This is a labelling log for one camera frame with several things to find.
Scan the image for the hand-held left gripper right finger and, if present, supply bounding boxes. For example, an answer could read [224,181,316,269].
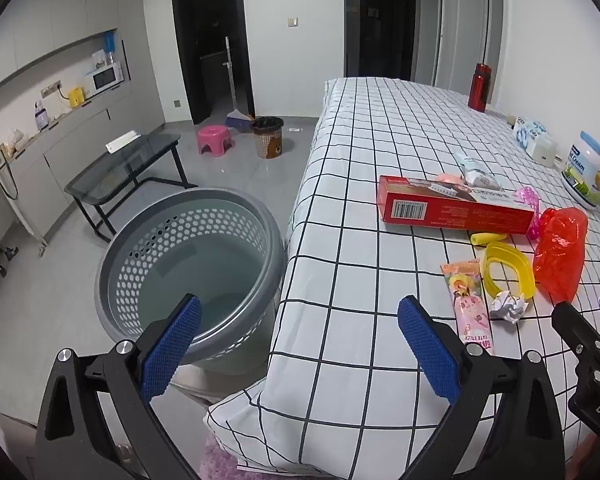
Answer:
[397,295,566,480]

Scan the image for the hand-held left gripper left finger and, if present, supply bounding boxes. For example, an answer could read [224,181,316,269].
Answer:
[35,294,203,480]

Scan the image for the grey perforated laundry basket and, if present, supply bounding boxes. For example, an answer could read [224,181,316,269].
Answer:
[94,187,288,376]

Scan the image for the pink snack packet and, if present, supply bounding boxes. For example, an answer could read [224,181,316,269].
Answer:
[440,258,492,353]

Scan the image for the white paper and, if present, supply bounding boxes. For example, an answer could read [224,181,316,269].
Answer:
[489,290,528,322]

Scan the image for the red plastic bag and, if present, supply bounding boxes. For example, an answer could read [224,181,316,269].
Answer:
[532,206,590,303]

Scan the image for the yellow plastic ring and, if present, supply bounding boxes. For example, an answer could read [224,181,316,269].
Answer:
[482,241,537,300]

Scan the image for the red and white toothpaste box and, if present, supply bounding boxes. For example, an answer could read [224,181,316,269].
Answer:
[376,175,537,235]

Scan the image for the pink bubble mat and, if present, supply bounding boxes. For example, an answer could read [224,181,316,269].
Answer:
[200,430,301,480]

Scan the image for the yellow foam dart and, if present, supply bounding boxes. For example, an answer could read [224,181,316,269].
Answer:
[471,231,508,248]

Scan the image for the pink plastic shuttlecock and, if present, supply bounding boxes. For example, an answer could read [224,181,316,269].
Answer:
[515,186,543,240]

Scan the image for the white plastic box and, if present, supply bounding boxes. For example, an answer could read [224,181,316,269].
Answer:
[526,135,560,168]

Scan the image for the black glass side table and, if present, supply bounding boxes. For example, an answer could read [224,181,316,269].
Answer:
[64,133,201,237]

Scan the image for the white squeeze tube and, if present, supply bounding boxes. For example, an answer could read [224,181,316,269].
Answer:
[453,152,503,192]

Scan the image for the blue and white tissue pack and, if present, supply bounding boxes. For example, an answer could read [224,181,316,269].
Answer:
[512,116,553,156]

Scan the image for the white paper pad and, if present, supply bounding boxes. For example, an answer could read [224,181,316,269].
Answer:
[105,131,142,154]

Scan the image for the pink plastic stool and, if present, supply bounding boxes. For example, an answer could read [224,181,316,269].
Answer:
[197,126,236,157]

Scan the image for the brown waste bin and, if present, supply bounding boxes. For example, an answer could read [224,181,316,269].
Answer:
[252,116,285,160]

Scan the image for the red thermos bottle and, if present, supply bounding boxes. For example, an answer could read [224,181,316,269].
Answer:
[467,62,493,113]

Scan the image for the white microwave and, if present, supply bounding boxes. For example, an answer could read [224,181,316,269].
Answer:
[90,62,125,94]

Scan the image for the black door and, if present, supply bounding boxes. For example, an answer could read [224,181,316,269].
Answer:
[170,0,257,126]
[357,0,418,82]

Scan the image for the grey cabinet unit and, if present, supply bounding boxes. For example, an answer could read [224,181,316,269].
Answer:
[0,0,167,248]

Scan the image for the black cable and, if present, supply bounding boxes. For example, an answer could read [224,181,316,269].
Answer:
[0,145,21,201]

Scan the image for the broom with metal handle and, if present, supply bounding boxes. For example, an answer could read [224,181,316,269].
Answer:
[222,36,256,133]

